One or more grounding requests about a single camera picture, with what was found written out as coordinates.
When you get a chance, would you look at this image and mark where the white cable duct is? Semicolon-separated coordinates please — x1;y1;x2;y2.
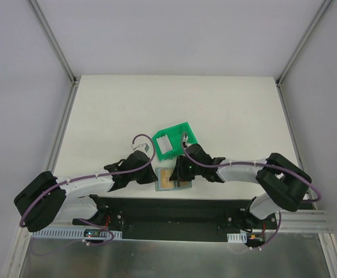
32;228;123;241
227;232;247;244

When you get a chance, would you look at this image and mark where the sage green card holder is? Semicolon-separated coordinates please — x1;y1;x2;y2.
155;168;192;191

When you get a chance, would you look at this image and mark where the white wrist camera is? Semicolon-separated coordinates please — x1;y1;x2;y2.
131;143;150;155
181;132;191;148

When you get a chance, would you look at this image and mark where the aluminium frame post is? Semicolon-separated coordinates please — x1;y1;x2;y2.
27;0;78;85
276;0;335;87

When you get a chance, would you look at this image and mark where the right aluminium frame post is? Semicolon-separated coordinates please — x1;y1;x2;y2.
276;0;335;87

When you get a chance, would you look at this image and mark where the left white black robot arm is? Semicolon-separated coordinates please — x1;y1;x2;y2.
14;151;157;232

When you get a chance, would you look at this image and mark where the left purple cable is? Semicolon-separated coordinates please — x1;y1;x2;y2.
20;133;157;228

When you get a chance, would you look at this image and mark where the green plastic bin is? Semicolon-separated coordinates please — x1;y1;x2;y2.
152;122;197;161

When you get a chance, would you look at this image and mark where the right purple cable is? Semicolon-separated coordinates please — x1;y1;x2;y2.
180;131;322;203

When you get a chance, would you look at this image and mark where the left white cable duct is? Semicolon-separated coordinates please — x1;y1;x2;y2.
32;228;123;241

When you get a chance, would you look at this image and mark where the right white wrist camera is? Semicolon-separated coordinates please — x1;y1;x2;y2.
181;132;191;148

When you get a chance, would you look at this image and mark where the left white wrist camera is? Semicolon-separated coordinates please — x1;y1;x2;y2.
131;143;150;155

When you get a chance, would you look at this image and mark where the aluminium front rail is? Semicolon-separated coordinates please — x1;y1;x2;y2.
280;210;333;233

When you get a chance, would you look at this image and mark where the right white cable duct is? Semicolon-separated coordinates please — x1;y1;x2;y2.
227;232;247;244

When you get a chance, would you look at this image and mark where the left aluminium frame post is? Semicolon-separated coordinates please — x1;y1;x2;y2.
27;0;78;85

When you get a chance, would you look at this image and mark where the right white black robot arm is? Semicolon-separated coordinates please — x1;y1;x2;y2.
170;144;312;229

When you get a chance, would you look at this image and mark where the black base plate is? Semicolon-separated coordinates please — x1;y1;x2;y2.
71;196;279;243

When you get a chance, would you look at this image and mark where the purple cable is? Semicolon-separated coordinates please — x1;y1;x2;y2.
180;131;322;203
20;133;157;228

